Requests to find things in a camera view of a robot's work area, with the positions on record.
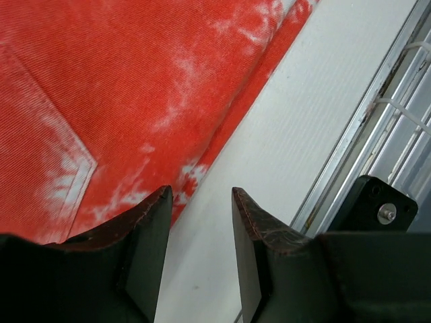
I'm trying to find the orange white tie-dye trousers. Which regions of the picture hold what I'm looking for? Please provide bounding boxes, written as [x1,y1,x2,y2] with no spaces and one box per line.
[1,1,316,244]

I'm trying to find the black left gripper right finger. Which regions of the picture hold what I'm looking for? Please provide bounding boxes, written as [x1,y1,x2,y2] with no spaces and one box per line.
[232,188,430,322]

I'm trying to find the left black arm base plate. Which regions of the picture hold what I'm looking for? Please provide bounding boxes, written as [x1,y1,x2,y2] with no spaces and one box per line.
[328,175,418,232]

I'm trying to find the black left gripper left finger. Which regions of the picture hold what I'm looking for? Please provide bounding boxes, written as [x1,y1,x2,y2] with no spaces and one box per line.
[1,186,172,322]

